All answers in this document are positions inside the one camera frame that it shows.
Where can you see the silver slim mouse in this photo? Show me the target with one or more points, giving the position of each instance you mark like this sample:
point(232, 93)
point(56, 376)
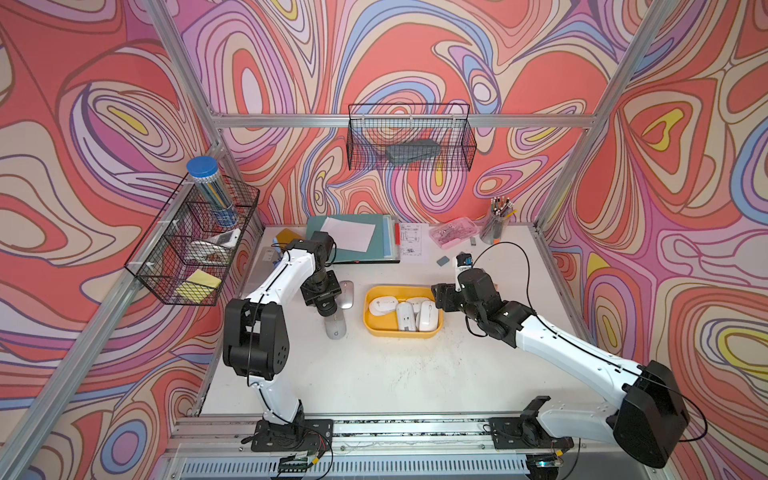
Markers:
point(346, 298)

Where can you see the dark eraser in basket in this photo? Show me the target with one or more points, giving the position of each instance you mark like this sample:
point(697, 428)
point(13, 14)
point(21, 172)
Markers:
point(413, 151)

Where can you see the pink transparent clip box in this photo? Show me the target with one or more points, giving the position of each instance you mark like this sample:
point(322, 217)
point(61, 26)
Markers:
point(453, 232)

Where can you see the yellow-brown wallet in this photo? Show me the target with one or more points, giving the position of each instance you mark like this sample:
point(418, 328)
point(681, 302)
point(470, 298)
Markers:
point(286, 236)

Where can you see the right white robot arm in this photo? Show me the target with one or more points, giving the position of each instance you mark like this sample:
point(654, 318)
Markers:
point(642, 411)

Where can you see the grey mouse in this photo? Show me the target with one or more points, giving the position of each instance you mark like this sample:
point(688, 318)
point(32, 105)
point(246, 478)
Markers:
point(335, 325)

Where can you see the blue-lid pencil jar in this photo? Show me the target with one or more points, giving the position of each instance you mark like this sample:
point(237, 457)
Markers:
point(204, 171)

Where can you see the printed instruction sheet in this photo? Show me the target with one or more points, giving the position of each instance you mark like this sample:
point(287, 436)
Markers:
point(412, 242)

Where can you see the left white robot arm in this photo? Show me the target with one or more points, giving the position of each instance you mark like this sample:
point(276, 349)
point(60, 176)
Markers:
point(256, 343)

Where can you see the yellow sticky note pad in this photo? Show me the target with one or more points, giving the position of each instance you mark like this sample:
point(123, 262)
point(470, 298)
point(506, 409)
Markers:
point(198, 287)

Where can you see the white paper sheet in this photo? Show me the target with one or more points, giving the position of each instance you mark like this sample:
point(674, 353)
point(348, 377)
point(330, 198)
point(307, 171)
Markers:
point(349, 235)

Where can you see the black wire side basket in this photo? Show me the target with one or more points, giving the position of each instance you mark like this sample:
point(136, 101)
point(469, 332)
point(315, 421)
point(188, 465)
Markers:
point(185, 237)

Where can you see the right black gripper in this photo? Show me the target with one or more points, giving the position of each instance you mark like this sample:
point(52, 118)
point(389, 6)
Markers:
point(444, 296)

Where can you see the black wire wall basket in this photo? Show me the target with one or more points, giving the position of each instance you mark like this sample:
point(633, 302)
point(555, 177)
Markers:
point(391, 136)

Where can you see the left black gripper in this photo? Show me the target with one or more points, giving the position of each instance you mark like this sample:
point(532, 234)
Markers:
point(333, 288)

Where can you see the pen cup with pens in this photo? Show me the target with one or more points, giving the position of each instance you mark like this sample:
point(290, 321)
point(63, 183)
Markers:
point(500, 212)

